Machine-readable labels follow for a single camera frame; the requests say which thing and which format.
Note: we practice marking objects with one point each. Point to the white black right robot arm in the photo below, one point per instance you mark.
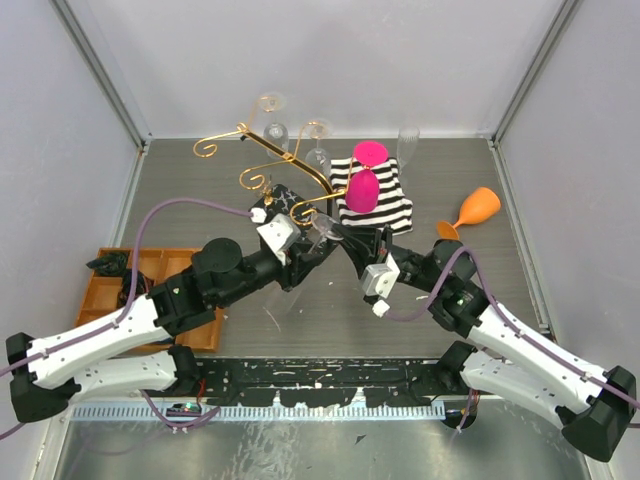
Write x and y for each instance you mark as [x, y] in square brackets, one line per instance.
[497, 353]

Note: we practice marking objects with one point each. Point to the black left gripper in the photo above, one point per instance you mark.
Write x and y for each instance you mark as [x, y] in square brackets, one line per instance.
[299, 261]

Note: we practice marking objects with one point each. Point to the gold wine glass rack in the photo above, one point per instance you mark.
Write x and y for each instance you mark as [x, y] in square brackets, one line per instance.
[253, 179]

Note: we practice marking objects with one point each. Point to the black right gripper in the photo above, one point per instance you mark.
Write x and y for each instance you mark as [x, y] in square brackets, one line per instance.
[366, 244]

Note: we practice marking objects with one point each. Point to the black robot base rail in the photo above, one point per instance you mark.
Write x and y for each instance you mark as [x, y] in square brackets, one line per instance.
[317, 382]

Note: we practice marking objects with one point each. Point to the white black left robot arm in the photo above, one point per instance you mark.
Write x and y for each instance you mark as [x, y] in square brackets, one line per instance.
[49, 372]

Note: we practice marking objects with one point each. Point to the black white striped cloth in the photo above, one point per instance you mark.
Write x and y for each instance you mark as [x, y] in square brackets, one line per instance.
[393, 209]

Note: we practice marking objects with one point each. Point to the green patterned rolled tie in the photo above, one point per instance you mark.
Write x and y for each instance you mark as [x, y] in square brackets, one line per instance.
[110, 264]

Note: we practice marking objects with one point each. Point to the tall clear champagne flute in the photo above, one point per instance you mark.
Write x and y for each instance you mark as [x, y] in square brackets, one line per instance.
[406, 145]

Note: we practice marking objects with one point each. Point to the orange wooden compartment tray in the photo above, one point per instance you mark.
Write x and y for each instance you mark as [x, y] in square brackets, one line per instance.
[104, 294]

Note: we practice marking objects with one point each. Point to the pink plastic wine glass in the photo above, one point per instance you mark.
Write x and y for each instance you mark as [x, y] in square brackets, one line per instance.
[363, 186]

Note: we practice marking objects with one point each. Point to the orange plastic wine glass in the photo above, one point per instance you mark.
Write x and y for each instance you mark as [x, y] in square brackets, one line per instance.
[477, 208]

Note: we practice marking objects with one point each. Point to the clear stemmed wine glass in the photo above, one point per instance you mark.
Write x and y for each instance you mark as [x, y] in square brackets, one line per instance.
[318, 156]

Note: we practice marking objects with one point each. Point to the white slotted cable duct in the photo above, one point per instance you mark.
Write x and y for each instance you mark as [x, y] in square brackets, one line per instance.
[137, 411]

